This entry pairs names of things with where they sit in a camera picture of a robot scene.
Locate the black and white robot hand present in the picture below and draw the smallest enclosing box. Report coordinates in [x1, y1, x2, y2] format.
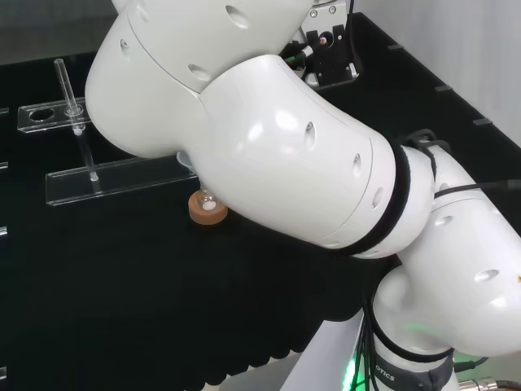
[300, 0, 361, 90]

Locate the clear funnel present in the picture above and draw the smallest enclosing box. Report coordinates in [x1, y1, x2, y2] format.
[176, 150, 205, 192]

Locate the clear round-bottom flask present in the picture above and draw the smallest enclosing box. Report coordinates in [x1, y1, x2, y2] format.
[194, 187, 220, 213]

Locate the clear acrylic funnel stand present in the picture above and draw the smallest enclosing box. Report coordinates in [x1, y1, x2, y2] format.
[16, 58, 201, 207]

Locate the black bench cloth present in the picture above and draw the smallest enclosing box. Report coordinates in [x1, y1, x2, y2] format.
[0, 11, 521, 375]

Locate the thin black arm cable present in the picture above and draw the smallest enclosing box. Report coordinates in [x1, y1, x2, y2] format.
[432, 180, 521, 201]

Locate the brown cork ring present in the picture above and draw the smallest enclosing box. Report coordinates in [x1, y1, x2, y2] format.
[187, 191, 229, 225]

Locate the black base cable bundle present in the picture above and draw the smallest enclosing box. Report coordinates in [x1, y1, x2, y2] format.
[356, 291, 382, 391]

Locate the grey robot pedestal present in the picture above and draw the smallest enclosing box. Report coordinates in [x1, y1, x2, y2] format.
[219, 313, 367, 391]

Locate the metal cable connector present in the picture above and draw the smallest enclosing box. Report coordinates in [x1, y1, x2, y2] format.
[454, 377, 521, 391]

